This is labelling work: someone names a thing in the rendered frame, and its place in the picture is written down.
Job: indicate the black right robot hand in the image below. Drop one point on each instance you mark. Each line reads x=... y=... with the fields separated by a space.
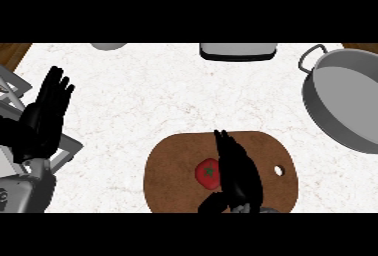
x=237 y=173

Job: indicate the grey boxy appliance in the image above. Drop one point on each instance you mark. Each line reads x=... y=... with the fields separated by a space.
x=238 y=50

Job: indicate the brown wooden cutting board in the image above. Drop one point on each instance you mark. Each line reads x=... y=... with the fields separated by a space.
x=172 y=170

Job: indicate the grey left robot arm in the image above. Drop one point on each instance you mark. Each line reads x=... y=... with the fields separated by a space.
x=24 y=193

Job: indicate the grey metal pot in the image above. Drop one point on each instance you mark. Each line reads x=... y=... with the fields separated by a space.
x=345 y=96

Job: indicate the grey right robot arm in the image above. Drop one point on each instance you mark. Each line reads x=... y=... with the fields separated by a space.
x=271 y=210

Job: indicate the red tomato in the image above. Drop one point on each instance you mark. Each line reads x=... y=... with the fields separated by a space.
x=206 y=173

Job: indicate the grey round bowl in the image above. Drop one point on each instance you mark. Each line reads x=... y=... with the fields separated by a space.
x=108 y=45

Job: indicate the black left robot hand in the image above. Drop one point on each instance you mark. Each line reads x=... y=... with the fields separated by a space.
x=45 y=120

